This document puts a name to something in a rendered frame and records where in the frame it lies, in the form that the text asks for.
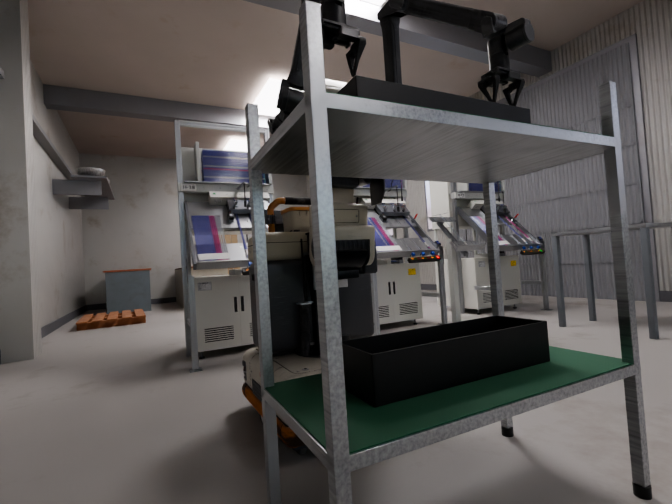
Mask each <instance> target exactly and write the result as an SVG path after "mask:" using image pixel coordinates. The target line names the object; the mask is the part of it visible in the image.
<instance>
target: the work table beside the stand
mask: <svg viewBox="0 0 672 504"><path fill-rule="evenodd" d="M666 227H671V228H672V222H666V223H641V224H632V225H628V231H634V230H640V237H641V249H642V260H643V271H644V282H645V294H646V305H647V316H648V327H649V338H650V339H659V330H658V319H657V308H656V296H655V285H654V274H653V263H652V252H651V241H650V230H649V229H656V228H666ZM602 233H611V228H610V227H604V228H594V229H585V230H576V231H566V232H557V233H551V234H552V246H553V259H554V271H555V283H556V295H557V307H558V319H559V327H566V315H565V303H564V290H563V278H562V266H561V254H560V242H559V236H576V235H582V238H583V250H584V262H585V274H586V286H587V298H588V309H589V321H597V319H596V307H595V295H594V284H593V272H592V260H591V248H590V237H589V235H592V234H602Z"/></svg>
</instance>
